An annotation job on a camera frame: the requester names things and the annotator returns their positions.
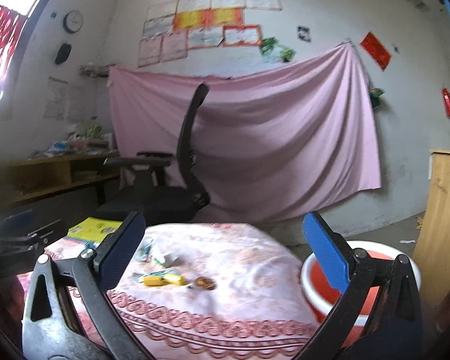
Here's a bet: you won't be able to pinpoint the clutter pile on shelf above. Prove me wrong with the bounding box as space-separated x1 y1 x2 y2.
31 120 115 158

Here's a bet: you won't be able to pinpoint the yellow book stack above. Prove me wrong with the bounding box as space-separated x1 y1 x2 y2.
67 217 122 247

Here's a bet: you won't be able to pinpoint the brown round snack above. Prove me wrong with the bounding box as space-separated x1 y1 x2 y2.
194 276 216 291

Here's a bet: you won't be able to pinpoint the red diamond wall paper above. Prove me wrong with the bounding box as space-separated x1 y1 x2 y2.
360 32 392 71

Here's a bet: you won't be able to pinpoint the wooden shelf desk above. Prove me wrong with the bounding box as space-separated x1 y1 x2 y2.
0 154 120 208

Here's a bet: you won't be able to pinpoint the black office chair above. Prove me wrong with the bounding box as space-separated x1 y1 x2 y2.
91 83 210 227

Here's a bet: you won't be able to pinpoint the pink hanging cloth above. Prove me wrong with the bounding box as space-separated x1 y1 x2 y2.
108 44 381 223

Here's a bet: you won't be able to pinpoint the green white snack wrapper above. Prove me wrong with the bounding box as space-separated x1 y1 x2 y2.
134 236 153 263

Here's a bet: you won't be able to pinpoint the yellow plastic cylinder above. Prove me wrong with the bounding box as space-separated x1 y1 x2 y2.
142 275 167 287

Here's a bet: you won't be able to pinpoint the red white plastic basin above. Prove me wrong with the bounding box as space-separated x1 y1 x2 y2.
301 241 405 348

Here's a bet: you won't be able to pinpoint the green wall packets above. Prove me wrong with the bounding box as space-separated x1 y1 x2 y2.
259 37 296 63

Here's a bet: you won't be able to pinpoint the round wall clock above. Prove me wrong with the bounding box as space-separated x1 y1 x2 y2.
62 10 83 34

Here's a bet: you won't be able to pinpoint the black wall object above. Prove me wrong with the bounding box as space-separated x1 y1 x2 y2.
54 43 72 65

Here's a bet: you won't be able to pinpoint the wall certificates cluster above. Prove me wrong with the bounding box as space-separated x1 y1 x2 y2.
138 0 282 68

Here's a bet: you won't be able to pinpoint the red fire extinguisher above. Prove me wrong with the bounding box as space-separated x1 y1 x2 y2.
441 88 450 119

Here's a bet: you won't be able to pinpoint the white torn wrapper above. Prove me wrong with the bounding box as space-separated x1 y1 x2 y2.
152 251 180 268

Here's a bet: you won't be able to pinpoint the small black wall photo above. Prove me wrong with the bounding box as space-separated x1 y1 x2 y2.
297 26 311 43

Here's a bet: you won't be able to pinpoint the wooden cabinet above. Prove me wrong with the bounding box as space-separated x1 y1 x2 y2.
413 150 450 306

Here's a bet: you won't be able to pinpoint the white wall notice paper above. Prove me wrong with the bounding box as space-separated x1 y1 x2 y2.
43 76 68 121

